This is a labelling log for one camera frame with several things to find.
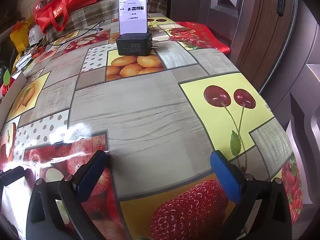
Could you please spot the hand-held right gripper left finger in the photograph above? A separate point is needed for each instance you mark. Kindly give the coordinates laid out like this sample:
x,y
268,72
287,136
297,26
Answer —
x,y
91,172

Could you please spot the plaid blanket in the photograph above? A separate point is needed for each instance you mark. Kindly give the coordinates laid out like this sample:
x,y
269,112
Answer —
x,y
100,12

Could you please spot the black charger adapter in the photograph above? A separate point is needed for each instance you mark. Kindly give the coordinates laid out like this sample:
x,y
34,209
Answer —
x,y
133,46

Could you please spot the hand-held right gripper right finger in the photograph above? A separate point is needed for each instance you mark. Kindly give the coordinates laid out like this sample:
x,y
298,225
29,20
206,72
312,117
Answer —
x,y
225,177

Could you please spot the fruit-print tablecloth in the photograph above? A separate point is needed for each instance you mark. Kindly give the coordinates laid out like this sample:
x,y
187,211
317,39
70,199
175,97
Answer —
x,y
140,120

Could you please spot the red tote bag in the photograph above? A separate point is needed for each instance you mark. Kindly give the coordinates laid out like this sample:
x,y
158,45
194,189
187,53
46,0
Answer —
x,y
62,5

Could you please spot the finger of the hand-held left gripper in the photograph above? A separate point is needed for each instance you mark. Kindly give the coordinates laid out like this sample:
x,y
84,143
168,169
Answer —
x,y
12,176

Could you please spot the white helmet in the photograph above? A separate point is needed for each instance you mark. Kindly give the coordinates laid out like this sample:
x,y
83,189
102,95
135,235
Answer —
x,y
35,36

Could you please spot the smartphone with lit screen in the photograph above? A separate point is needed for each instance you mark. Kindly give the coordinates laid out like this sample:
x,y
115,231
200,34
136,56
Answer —
x,y
132,7

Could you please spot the yellow plastic bag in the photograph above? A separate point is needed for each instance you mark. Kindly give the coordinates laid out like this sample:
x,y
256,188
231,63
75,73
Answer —
x,y
20,36

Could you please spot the brown panelled door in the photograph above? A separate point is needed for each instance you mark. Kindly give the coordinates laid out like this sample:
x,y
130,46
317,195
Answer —
x,y
237,5

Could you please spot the red plush apple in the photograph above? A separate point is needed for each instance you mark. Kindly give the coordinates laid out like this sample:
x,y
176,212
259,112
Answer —
x,y
5,87

